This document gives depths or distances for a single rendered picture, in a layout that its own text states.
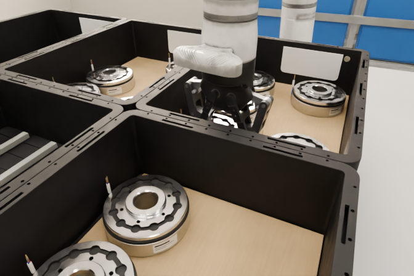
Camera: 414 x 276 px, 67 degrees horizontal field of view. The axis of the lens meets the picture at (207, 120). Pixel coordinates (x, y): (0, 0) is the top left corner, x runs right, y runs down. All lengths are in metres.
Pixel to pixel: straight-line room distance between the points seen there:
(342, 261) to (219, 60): 0.23
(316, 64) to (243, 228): 0.44
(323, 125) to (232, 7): 0.32
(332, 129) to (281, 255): 0.29
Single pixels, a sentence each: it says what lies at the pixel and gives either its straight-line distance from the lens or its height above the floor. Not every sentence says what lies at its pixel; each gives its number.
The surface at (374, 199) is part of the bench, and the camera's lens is 0.69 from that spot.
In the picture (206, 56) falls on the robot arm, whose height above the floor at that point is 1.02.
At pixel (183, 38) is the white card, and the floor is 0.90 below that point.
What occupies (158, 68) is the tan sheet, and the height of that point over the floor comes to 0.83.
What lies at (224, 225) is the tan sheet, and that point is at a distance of 0.41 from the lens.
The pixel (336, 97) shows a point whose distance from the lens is 0.66.
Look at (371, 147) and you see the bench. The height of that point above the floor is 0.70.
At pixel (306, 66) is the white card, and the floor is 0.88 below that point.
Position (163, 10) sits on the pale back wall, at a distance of 3.87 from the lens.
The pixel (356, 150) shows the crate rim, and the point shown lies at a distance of 0.39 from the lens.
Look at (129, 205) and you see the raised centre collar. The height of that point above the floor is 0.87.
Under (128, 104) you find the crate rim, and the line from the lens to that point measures 0.46.
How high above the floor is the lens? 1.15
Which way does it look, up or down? 32 degrees down
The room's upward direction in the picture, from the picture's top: straight up
